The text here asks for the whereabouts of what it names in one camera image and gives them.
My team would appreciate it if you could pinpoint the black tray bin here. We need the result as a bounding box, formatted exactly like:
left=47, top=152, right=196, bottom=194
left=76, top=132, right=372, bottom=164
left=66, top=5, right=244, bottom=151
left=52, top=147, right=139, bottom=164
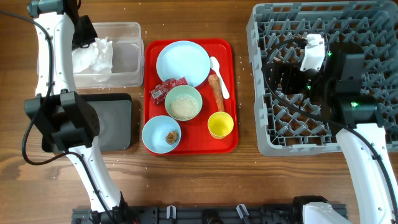
left=42, top=91, right=132, bottom=153

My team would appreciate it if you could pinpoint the yellow cup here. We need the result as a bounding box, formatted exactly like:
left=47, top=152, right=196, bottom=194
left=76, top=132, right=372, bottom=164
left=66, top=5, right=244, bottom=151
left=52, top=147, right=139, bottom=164
left=208, top=111, right=234, bottom=139

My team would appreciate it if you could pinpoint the red snack wrapper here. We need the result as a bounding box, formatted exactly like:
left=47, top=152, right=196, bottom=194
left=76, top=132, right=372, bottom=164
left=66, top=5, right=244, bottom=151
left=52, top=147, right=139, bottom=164
left=150, top=77, right=187, bottom=105

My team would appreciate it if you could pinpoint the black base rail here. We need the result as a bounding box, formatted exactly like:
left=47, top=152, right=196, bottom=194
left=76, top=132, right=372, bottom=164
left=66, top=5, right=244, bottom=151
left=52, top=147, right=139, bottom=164
left=71, top=204, right=299, bottom=224

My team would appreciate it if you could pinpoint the brown food scrap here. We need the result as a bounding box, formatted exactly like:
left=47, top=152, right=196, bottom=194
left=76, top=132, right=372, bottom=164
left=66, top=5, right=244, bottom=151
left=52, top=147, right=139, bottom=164
left=165, top=131, right=178, bottom=145

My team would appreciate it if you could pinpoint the small light blue bowl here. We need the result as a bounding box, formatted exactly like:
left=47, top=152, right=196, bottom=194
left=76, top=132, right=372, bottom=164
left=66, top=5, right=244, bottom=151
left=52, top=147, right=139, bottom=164
left=142, top=115, right=182, bottom=154

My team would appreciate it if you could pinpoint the white plastic spoon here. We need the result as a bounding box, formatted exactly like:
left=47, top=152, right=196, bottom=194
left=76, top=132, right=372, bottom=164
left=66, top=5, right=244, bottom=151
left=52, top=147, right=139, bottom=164
left=210, top=56, right=230, bottom=99

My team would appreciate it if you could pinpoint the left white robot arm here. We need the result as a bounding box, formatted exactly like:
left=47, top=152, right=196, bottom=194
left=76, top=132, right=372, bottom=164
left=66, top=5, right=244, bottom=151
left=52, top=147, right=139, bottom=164
left=22, top=1, right=136, bottom=223

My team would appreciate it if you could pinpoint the orange carrot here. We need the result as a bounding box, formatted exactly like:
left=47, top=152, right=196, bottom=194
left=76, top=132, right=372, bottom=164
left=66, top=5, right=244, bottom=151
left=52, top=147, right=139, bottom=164
left=208, top=74, right=224, bottom=111

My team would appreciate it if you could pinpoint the grey dishwasher rack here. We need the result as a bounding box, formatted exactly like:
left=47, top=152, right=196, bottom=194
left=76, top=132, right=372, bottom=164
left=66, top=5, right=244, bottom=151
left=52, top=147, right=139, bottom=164
left=246, top=1, right=397, bottom=156

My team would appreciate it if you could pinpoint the large light blue plate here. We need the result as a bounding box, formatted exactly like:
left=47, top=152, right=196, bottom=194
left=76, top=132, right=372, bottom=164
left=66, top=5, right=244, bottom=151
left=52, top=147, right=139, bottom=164
left=156, top=40, right=210, bottom=87

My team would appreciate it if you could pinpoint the clear plastic bin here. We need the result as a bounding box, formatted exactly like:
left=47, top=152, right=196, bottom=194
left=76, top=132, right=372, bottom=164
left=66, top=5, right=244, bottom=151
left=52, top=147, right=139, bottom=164
left=36, top=21, right=146, bottom=90

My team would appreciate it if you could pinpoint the crumpled white tissue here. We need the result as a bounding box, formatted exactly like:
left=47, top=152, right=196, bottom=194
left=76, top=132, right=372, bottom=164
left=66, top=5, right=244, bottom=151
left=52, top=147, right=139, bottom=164
left=72, top=37, right=114, bottom=88

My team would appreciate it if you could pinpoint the white rice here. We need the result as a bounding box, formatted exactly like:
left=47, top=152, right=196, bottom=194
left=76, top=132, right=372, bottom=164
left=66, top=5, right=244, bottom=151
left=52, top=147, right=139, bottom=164
left=169, top=94, right=199, bottom=120

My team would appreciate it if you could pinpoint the green bowl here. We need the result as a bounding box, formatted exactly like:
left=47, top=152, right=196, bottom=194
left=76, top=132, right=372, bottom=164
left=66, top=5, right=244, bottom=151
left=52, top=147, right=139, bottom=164
left=164, top=85, right=203, bottom=121

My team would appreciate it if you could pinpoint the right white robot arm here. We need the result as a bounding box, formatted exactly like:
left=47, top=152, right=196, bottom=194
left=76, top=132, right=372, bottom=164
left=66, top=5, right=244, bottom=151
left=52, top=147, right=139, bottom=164
left=262, top=39, right=397, bottom=223

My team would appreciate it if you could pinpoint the red serving tray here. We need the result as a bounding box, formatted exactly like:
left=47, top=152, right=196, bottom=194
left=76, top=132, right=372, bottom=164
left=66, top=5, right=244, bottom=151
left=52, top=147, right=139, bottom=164
left=143, top=39, right=239, bottom=155

